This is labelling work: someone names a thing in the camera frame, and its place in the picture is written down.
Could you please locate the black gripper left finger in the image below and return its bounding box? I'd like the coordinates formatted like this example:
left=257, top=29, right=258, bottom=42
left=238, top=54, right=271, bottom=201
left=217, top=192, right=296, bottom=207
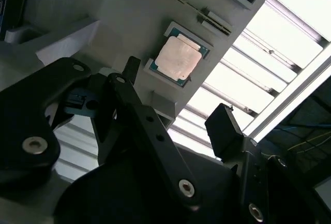
left=0, top=55, right=204, bottom=209

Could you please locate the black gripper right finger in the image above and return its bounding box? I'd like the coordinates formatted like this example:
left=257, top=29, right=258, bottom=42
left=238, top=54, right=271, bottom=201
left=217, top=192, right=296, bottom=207
left=204, top=102, right=319, bottom=224

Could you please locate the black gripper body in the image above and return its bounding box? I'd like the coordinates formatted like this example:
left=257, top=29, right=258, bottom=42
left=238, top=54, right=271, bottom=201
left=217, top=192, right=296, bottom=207
left=53, top=147, right=243, bottom=224

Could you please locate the silver CPU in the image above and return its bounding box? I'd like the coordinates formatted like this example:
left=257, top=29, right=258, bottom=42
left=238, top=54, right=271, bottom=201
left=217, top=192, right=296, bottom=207
left=149, top=26, right=209, bottom=87

